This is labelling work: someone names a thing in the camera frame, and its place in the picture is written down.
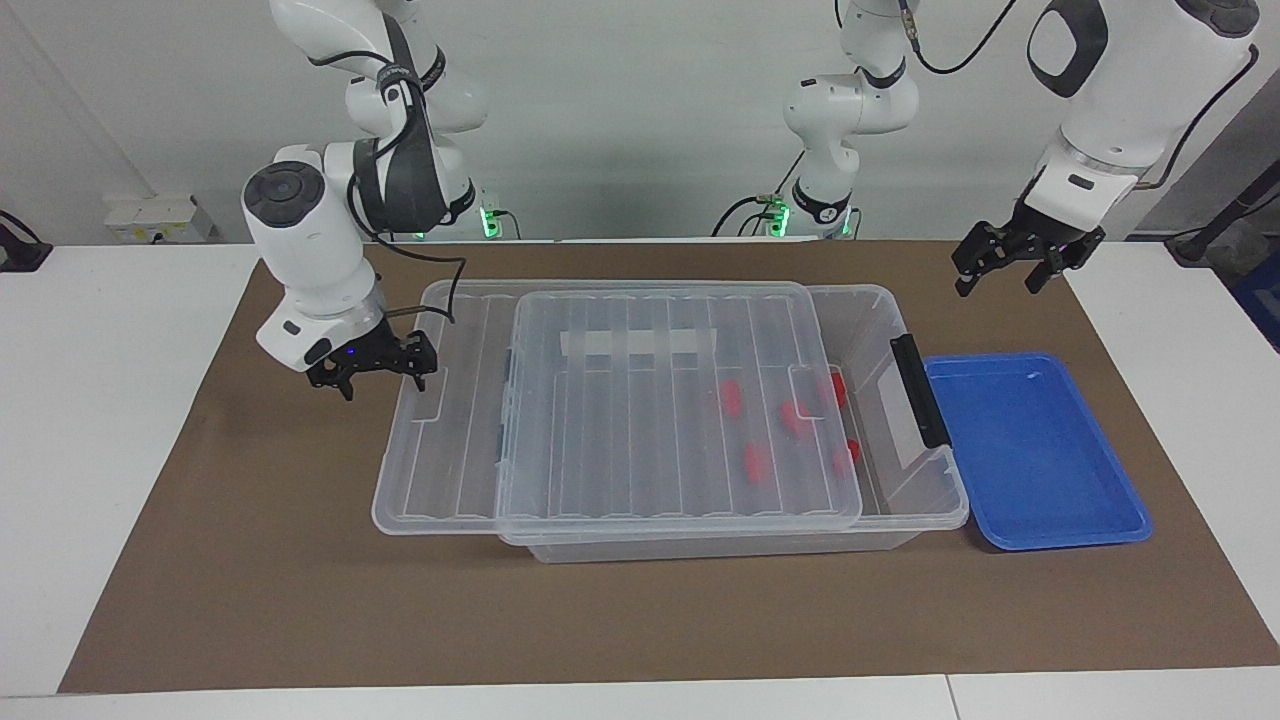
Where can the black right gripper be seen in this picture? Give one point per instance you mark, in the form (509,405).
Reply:
(365,357)

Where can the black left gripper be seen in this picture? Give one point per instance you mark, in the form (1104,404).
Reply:
(1040,240)

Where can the clear ribbed box lid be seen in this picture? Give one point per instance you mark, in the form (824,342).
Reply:
(450,470)

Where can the red block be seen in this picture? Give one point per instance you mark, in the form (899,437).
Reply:
(757,463)
(847,456)
(730,398)
(838,390)
(795,417)

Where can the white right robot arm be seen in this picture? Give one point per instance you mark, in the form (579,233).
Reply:
(310,260)

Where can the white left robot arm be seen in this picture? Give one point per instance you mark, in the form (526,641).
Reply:
(1110,100)

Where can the blue plastic tray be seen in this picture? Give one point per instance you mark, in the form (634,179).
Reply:
(1030,450)

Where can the clear plastic storage box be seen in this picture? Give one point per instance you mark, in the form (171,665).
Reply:
(890,480)

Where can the black stand pole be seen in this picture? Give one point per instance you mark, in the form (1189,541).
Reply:
(1225,220)

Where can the brown paper table mat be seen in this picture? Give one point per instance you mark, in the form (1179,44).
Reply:
(300,600)

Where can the blue crate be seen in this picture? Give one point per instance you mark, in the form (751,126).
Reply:
(1262,300)

